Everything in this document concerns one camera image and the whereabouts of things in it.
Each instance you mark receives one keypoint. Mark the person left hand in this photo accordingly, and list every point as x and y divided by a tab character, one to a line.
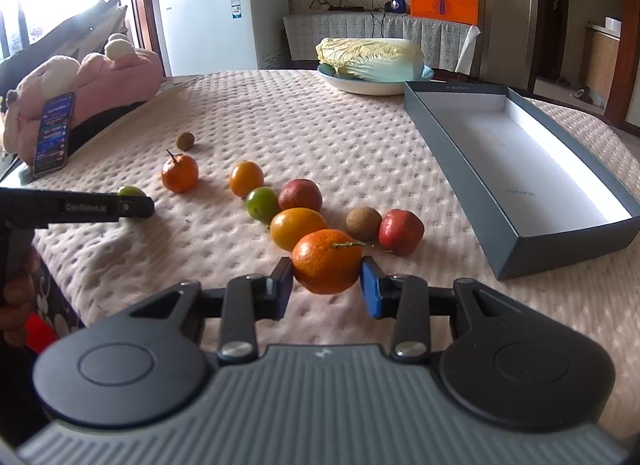
18	295

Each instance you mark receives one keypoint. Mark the green lime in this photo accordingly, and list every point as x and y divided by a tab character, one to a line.
262	204

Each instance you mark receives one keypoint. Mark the green fruit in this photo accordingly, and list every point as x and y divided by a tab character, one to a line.
130	191

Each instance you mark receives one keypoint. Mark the pink plush toy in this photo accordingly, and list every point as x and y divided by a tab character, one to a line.
105	85

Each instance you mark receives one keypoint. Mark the black chair back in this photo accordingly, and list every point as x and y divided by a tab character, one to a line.
75	37

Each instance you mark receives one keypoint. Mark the white blue plate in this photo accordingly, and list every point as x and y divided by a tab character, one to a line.
372	85

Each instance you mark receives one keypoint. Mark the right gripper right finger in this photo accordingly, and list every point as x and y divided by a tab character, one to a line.
411	302

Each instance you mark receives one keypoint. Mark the yellow orange fruit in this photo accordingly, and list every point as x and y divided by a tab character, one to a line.
290	226

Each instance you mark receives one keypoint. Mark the wooden kitchen cabinet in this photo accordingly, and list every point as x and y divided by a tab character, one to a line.
599	60

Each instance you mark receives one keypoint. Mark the cabinet with lace cloth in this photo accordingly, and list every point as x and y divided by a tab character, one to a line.
446	45

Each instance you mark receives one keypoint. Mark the small brown fruit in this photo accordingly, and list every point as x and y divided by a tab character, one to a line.
185	141

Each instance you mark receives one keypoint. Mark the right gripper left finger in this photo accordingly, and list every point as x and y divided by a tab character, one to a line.
246	299

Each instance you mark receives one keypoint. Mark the brown kiwi fruit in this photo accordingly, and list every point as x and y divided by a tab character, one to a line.
362	223

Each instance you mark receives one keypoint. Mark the napa cabbage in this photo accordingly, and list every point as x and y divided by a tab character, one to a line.
379	60

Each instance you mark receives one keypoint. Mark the small orange fruit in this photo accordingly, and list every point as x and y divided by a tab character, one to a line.
244	178

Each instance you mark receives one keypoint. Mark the dark red apple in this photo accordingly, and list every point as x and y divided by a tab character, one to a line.
300	193

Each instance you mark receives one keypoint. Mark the large orange with stem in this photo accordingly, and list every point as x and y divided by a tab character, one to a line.
327	261

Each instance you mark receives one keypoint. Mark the smartphone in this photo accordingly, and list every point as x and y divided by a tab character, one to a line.
53	133

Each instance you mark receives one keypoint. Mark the white chest freezer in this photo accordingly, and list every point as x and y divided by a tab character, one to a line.
208	36

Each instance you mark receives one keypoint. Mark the tangerine with stem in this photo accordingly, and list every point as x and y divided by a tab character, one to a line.
180	173

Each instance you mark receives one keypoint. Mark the grey cardboard box tray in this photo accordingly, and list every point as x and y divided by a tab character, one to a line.
536	198

